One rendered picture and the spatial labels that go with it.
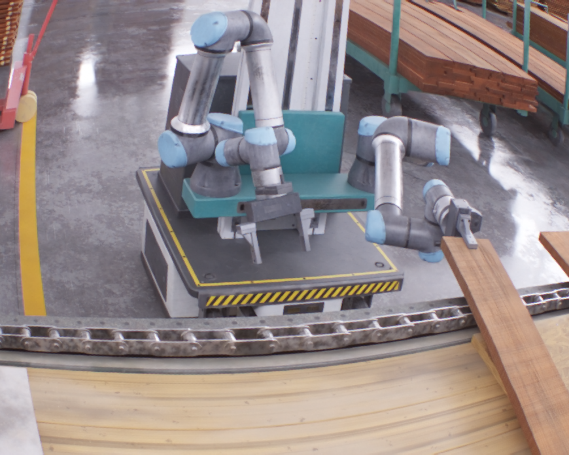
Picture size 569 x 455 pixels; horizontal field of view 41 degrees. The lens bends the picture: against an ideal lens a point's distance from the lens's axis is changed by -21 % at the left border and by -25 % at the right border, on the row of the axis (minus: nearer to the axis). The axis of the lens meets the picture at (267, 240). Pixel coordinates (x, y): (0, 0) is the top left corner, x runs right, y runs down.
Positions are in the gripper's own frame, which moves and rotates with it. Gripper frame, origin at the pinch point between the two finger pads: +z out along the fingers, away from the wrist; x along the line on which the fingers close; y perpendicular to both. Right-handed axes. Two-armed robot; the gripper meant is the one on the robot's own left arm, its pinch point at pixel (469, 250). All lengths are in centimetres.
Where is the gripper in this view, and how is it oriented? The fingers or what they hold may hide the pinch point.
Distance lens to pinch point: 198.8
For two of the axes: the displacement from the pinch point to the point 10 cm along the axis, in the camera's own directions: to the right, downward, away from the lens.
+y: -9.9, -0.4, -1.6
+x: 1.1, -8.9, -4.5
